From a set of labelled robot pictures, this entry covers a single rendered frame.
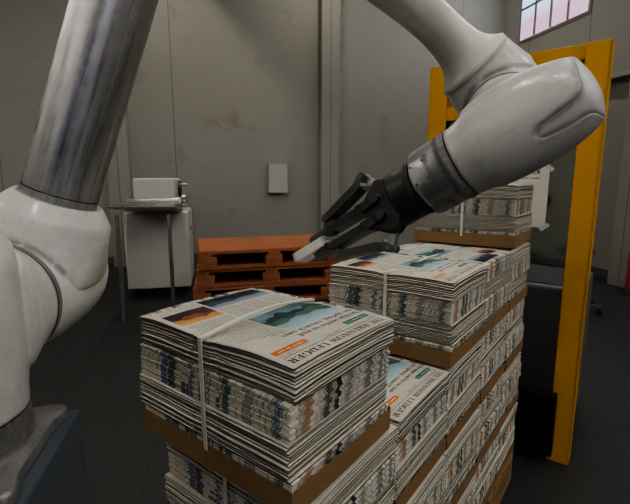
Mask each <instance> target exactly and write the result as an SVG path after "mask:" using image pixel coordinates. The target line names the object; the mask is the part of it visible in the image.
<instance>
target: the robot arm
mask: <svg viewBox="0 0 630 504"><path fill-rule="evenodd" d="M367 1H369V2H370V3H371V4H373V5H374V6H375V7H377V8H378V9H379V10H381V11H382V12H383V13H385V14H386V15H387V16H389V17H390V18H392V19H393V20H394V21H396V22H397V23H398V24H400V25H401V26H402V27H403V28H405V29H406V30H407V31H408V32H410V33H411V34H412V35H413V36H414V37H416V38H417V39H418V40H419V41H420V42H421V43H422V44H423V45H424V46H425V47H426V48H427V49H428V51H429V52H430V53H431V54H432V55H433V56H434V58H435V59H436V60H437V62H438V63H439V65H440V67H441V68H442V71H443V74H444V87H443V92H444V93H445V94H446V96H447V97H448V99H449V100H450V102H451V104H452V105H453V107H454V109H455V110H456V112H457V114H458V115H459V117H458V119H457V120H456V121H455V122H454V123H453V124H452V125H451V126H450V127H449V128H448V129H446V130H445V131H444V132H442V133H439V134H438V135H436V136H435V138H433V139H432V140H430V141H429V142H427V143H425V144H424V145H422V146H421V147H419V148H418V149H416V150H415V151H413V152H412V153H410V154H409V156H408V159H407V163H405V164H403V165H401V166H400V167H398V168H397V169H395V170H394V171H392V172H391V173H389V174H388V175H387V176H386V177H384V178H378V179H373V176H372V175H369V174H366V173H363V172H359V173H358V175H357V177H356V179H355V180H354V182H353V184H352V186H351V187H350V188H349V189H348V190H347V191H346V192H345V193H344V194H343V195H342V196H341V197H340V198H339V199H338V200H337V201H336V202H335V203H334V204H333V205H332V206H331V207H330V209H329V210H328V211H327V212H326V213H325V214H324V215H323V216H322V222H324V227H323V229H322V230H321V231H320V232H318V233H316V234H315V235H313V236H312V237H310V239H309V242H310V244H308V245H306V246H305V247H303V248H302V249H300V250H298V251H297V252H295V253H293V254H292V255H293V258H294V262H296V263H307V262H309V261H311V260H313V259H314V258H315V259H325V258H327V257H329V256H330V255H332V254H334V258H335V259H339V260H349V259H353V258H358V257H362V256H367V255H371V254H376V253H380V252H390V253H398V252H399V251H400V246H399V245H397V243H398V237H399V234H401V233H402V232H403V231H404V230H405V228H406V227H407V226H408V225H410V224H412V223H414V222H416V221H418V220H420V219H422V218H423V217H425V216H427V215H429V214H431V213H433V212H434V211H438V212H446V211H448V210H449V209H451V208H453V207H455V206H457V205H459V204H461V203H463V202H465V201H466V200H468V199H470V198H474V197H476V196H477V195H478V194H480V193H482V192H484V191H486V190H489V189H492V188H495V187H500V186H505V185H508V184H510V183H512V182H515V181H517V180H519V179H522V178H523V177H525V176H527V175H529V174H531V173H533V172H535V171H537V170H539V169H541V168H543V167H545V166H546V165H548V164H550V163H552V162H553V161H555V160H557V159H558V158H560V157H562V156H563V155H565V154H566V153H568V152H569V151H570V150H572V149H573V148H575V147H576V146H577V145H579V144H580V143H581V142H582V141H584V140H585V139H586V138H587V137H588V136H589V135H591V134H592V133H593V132H594V131H595V130H596V129H597V128H598V127H599V126H600V125H601V124H602V123H603V122H604V120H605V118H606V107H605V99H604V95H603V92H602V89H601V87H600V85H599V83H598V82H597V80H596V79H595V77H594V76H593V74H592V73H591V72H590V71H589V69H588V68H587V67H586V66H585V65H584V64H583V63H582V62H581V61H580V60H579V59H577V58H576V57H566V58H562V59H557V60H553V61H550V62H547V63H543V64H540V65H537V64H536V63H535V62H534V61H533V58H532V57H531V55H530V54H528V53H527V52H526V51H524V50H523V49H522V48H520V47H519V46H518V45H516V44H515V43H514V42H513V41H511V40H510V39H509V38H508V37H507V36H506V35H505V34H503V33H498V34H486V33H483V32H480V31H478V30H477V29H475V28H474V27H473V26H471V25H470V24H469V23H468V22H467V21H466V20H464V19H463V18H462V17H461V16H460V15H459V14H458V13H457V12H456V11H455V10H454V9H453V8H452V7H451V6H450V5H449V4H447V3H446V2H445V1H444V0H367ZM158 2H159V0H69V2H68V5H67V9H66V13H65V16H64V20H63V24H62V27H61V31H60V35H59V38H58V42H57V46H56V49H55V53H54V57H53V60H52V64H51V68H50V71H49V75H48V79H47V82H46V86H45V90H44V94H43V97H42V101H41V105H40V108H39V112H38V116H37V119H36V123H35V127H34V130H33V134H32V138H31V141H30V145H29V149H28V152H27V156H26V160H25V163H24V167H23V171H22V174H21V178H20V182H19V185H14V186H12V187H10V188H8V189H6V190H4V191H2V192H1V193H0V504H15V503H16V502H17V500H18V498H19V489H20V485H21V483H22V481H23V479H24V478H25V476H26V475H27V473H28V471H29V470H30V468H31V467H32V465H33V464H34V462H35V460H36V459H37V457H38V456H39V454H40V452H41V451H42V449H43V448H44V446H45V444H46V443H47V441H48V440H49V438H50V437H51V435H52V433H53V432H54V431H55V429H56V428H57V427H58V426H60V425H61V424H62V423H63V422H64V421H65V420H66V419H67V418H68V414H67V407H66V406H65V405H62V404H53V405H47V406H41V407H34V408H33V406H32V401H31V397H30V384H29V374H30V368H31V367H32V366H33V365H34V364H35V362H36V360H37V358H38V356H39V354H40V352H41V350H42V348H43V346H44V345H45V344H47V343H49V342H50V341H52V340H53V339H55V338H57V337H58V336H60V335H61V334H63V333H64V332H65V331H67V330H68V329H69V328H71V327H72V326H73V325H74V324H76V323H77V322H78V321H79V320H81V319H82V318H83V317H84V316H85V315H86V314H87V313H88V312H89V311H90V310H91V309H92V308H93V307H94V306H95V304H96V303H97V302H98V300H99V299H100V297H101V295H102V294H103V292H104V289H105V287H106V284H107V280H108V272H109V268H108V249H109V241H110V234H111V225H110V223H109V220H108V218H107V216H106V215H105V213H104V211H103V209H102V208H101V207H99V206H98V203H99V200H100V197H101V193H102V190H103V187H104V183H105V180H106V177H107V173H108V170H109V166H110V163H111V160H112V156H113V153H114V150H115V146H116V143H117V140H118V136H119V133H120V129H121V126H122V123H123V119H124V116H125V113H126V109H127V106H128V103H129V99H130V96H131V92H132V89H133V86H134V82H135V79H136V76H137V72H138V69H139V66H140V62H141V59H142V55H143V52H144V49H145V45H146V42H147V39H148V35H149V32H150V29H151V25H152V22H153V18H154V15H155V12H156V8H157V5H158ZM368 190H369V191H368ZM367 191H368V193H367V195H366V197H365V199H364V201H363V202H361V203H360V204H358V205H356V206H355V207H354V209H353V210H351V211H349V212H348V213H346V212H347V211H348V210H349V209H350V208H351V207H352V206H353V205H354V204H355V203H356V202H357V201H358V200H359V199H360V198H361V197H362V196H363V195H364V194H365V193H366V192H367ZM345 213H346V214H345ZM344 214H345V215H344ZM365 218H366V219H365ZM363 219H365V220H364V221H362V222H360V221H361V220H363ZM358 222H360V224H359V225H358V226H356V227H355V228H353V229H351V230H349V231H348V232H346V233H344V234H343V235H341V236H339V237H338V238H336V239H335V237H332V236H338V234H339V233H341V232H343V231H344V230H346V229H348V228H350V227H351V226H353V225H355V224H356V223H358ZM377 231H380V232H385V233H389V235H388V236H387V237H384V238H382V239H381V242H373V243H369V244H365V245H361V246H356V247H352V248H348V249H345V248H347V247H348V246H350V245H352V244H354V243H356V242H357V241H359V240H361V239H363V238H364V237H366V236H368V235H370V234H371V233H375V232H377Z"/></svg>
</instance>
